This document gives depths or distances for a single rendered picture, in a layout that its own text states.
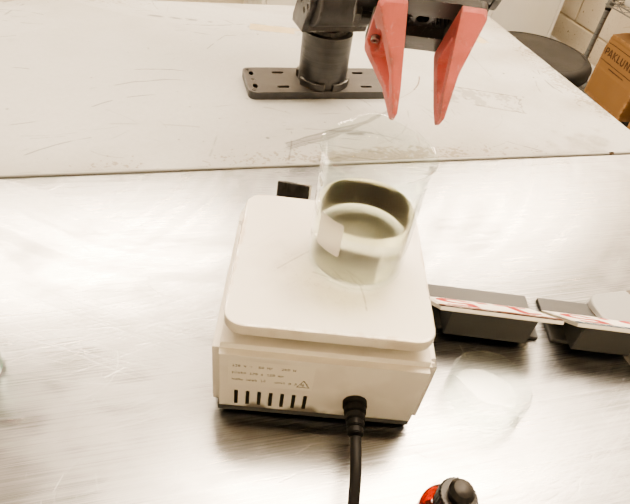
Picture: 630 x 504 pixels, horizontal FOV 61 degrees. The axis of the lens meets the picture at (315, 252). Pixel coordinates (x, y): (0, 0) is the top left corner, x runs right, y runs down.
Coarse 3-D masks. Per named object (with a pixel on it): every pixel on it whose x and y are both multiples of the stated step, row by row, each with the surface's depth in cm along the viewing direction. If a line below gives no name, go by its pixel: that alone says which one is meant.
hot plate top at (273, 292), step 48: (240, 240) 34; (288, 240) 34; (240, 288) 31; (288, 288) 31; (336, 288) 32; (384, 288) 32; (288, 336) 29; (336, 336) 29; (384, 336) 29; (432, 336) 30
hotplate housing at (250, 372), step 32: (224, 288) 34; (224, 352) 30; (256, 352) 30; (288, 352) 31; (320, 352) 30; (352, 352) 31; (384, 352) 31; (416, 352) 31; (224, 384) 32; (256, 384) 32; (288, 384) 32; (320, 384) 32; (352, 384) 32; (384, 384) 32; (416, 384) 31; (320, 416) 35; (352, 416) 32; (384, 416) 34
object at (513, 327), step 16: (432, 288) 45; (448, 288) 45; (464, 288) 45; (432, 304) 40; (448, 304) 40; (496, 304) 44; (512, 304) 44; (448, 320) 40; (464, 320) 40; (480, 320) 40; (496, 320) 40; (512, 320) 40; (528, 320) 38; (544, 320) 38; (560, 320) 39; (480, 336) 41; (496, 336) 41; (512, 336) 41; (528, 336) 41
